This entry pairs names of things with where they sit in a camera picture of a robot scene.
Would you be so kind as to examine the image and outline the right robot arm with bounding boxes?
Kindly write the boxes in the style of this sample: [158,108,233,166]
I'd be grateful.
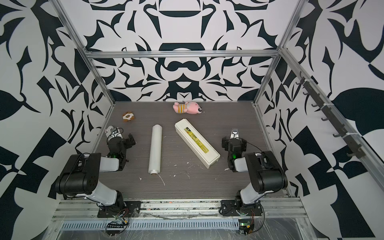
[222,137,288,215]

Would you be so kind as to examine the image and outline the circuit board with wires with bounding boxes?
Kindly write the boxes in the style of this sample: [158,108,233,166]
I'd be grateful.
[239,219,255,235]
[104,221,129,237]

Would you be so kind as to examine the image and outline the plastic wrap roll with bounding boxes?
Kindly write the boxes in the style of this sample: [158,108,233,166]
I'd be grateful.
[148,125,163,175]

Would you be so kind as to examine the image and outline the pink plush toy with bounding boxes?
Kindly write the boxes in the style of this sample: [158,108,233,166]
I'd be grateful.
[173,102,203,115]

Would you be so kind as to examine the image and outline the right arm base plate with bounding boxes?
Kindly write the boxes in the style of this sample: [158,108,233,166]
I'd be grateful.
[219,200,264,217]

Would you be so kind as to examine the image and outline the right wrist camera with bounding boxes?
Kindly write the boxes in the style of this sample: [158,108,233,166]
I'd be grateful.
[230,129,239,139]

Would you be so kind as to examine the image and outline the brown white plush toy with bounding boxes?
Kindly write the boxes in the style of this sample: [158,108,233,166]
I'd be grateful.
[123,112,135,122]

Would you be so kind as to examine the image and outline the right circuit board with wires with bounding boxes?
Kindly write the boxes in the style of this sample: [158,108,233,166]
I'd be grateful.
[239,219,255,235]

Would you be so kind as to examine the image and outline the left circuit board with wires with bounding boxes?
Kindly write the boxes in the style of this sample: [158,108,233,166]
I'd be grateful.
[104,221,129,237]

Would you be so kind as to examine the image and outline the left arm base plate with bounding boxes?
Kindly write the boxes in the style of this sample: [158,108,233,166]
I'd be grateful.
[97,201,142,218]

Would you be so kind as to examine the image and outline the small white printed package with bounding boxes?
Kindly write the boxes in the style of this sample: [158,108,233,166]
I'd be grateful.
[105,126,124,141]

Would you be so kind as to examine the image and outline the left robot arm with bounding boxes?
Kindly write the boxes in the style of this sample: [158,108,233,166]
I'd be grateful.
[54,128,136,213]

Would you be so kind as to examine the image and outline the cream dispenser lid with label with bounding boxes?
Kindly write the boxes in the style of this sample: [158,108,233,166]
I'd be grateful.
[175,119,221,169]

